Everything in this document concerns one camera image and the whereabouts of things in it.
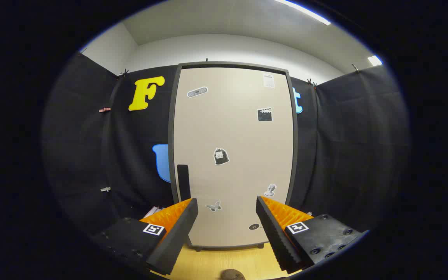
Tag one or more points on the black backdrop cloth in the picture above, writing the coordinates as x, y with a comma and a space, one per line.
91, 155

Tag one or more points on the silver clip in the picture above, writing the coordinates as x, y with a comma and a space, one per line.
105, 189

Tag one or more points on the grey shoe cabinet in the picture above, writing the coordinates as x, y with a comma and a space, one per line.
171, 128

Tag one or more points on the pink clip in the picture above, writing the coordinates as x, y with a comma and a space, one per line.
105, 110

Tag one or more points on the long ceiling light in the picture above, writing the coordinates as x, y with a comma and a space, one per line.
303, 11

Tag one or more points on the small ceiling light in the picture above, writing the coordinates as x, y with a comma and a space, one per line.
374, 60

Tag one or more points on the black clip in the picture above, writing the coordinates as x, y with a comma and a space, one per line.
123, 73
356, 68
81, 51
312, 82

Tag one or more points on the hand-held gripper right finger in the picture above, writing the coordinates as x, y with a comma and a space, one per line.
274, 237

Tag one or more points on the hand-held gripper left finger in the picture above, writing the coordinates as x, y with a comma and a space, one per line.
177, 237

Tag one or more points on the brown fuzzy shoe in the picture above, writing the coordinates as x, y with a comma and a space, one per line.
232, 275

